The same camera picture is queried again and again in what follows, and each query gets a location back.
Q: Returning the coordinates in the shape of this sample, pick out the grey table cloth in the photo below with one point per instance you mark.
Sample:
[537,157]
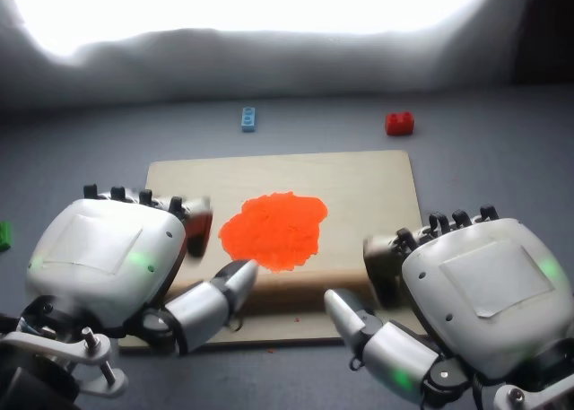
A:
[493,159]

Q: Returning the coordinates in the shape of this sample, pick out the blue toy block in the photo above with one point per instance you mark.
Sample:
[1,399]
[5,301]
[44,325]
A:
[249,119]

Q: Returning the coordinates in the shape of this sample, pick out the green toy block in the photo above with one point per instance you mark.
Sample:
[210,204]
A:
[4,237]

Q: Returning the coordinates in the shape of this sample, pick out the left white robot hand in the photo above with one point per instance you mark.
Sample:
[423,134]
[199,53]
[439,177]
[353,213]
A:
[103,257]

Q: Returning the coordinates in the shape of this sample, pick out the red toy block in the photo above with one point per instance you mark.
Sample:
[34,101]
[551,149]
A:
[399,125]

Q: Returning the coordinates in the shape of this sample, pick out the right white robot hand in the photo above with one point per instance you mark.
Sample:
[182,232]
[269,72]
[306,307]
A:
[489,293]

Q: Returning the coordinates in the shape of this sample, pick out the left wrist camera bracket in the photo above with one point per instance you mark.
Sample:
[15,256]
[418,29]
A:
[67,351]

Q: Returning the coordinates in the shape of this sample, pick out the white backdrop cloth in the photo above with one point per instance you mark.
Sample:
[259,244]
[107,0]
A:
[269,69]

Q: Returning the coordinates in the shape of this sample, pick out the wooden board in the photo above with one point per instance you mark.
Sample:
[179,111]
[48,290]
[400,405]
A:
[359,181]

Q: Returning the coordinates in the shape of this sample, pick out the orange dough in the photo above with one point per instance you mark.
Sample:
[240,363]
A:
[273,230]

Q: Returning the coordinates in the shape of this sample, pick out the wooden rolling pin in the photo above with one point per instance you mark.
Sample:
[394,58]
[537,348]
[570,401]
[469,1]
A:
[291,289]

